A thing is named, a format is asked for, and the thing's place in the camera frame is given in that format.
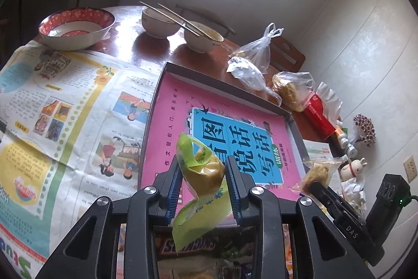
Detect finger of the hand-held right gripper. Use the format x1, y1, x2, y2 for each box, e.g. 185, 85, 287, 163
309, 182, 364, 226

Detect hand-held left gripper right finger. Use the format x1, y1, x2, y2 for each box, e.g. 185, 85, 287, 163
225, 155, 376, 279

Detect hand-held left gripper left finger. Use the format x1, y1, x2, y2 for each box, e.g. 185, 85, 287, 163
34, 163, 183, 279

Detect green snack packet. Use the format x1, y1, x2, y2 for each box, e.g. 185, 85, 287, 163
171, 132, 229, 258

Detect clear packet of floss cake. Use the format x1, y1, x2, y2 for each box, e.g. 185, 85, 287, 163
289, 157, 342, 196

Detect plastic bag of fried snacks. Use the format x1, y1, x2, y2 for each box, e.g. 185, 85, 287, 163
272, 71, 316, 113

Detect white rabbit figurine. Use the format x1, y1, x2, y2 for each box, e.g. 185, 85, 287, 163
340, 157, 368, 182

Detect printed paper sheet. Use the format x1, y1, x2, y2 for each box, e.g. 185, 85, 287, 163
303, 138, 343, 165

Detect brown chocolate bar packet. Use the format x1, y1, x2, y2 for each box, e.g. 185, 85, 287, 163
156, 226, 256, 279

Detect small white bottles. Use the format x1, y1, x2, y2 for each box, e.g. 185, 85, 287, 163
336, 125, 358, 158

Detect red cylindrical packet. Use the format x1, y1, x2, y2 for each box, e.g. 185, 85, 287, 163
302, 99, 343, 149

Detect white plastic bag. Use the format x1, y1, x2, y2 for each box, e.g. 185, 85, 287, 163
315, 82, 343, 123

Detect crumpled clear plastic bag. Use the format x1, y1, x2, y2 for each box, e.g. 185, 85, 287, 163
226, 57, 282, 107

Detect colourful newspaper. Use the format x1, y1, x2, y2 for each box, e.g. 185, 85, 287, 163
0, 40, 160, 279

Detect tall clear plastic bag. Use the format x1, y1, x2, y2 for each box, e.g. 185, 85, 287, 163
229, 23, 285, 77

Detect brown wooden chair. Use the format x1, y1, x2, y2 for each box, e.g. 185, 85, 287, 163
269, 35, 306, 73

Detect white ceramic bowl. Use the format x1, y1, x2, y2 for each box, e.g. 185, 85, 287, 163
141, 7, 181, 39
183, 21, 225, 54

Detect dark wooden chair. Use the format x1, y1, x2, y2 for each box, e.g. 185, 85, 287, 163
176, 3, 237, 38

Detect red patterned bowl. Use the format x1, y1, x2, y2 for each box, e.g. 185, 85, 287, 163
38, 8, 116, 51

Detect wall socket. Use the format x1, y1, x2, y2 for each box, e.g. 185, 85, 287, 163
403, 155, 418, 183

